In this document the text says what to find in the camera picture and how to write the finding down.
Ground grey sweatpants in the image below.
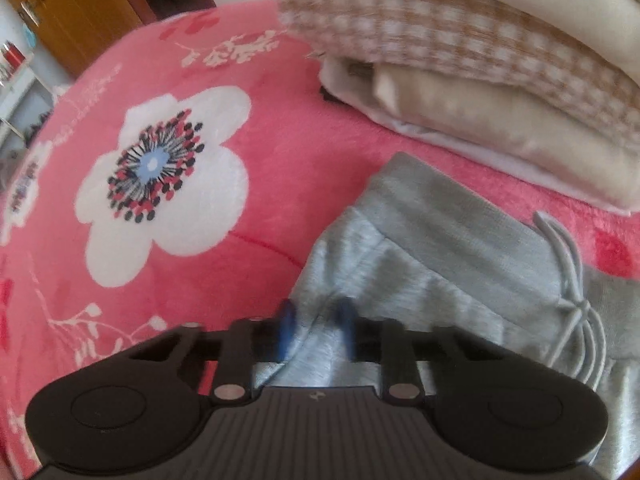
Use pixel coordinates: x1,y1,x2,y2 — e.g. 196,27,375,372
252,152,640,480

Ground wooden door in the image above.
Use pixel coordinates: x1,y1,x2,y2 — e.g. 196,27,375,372
0,0,148,81

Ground white folded cloth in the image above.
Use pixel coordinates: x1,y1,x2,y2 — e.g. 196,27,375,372
319,57,636,217

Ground pink floral blanket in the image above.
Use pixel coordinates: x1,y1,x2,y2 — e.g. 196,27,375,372
0,0,640,480

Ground white shelf rack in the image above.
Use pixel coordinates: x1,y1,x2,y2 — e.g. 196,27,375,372
0,35,58,161

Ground checkered folded cloth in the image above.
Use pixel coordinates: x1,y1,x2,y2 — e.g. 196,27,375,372
277,0,640,148

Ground beige folded cloth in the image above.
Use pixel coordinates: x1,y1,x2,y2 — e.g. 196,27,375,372
372,67,640,197

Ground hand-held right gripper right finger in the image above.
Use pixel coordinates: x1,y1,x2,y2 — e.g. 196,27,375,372
334,297,493,404

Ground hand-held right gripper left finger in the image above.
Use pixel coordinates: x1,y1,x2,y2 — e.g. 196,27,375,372
127,300,297,406

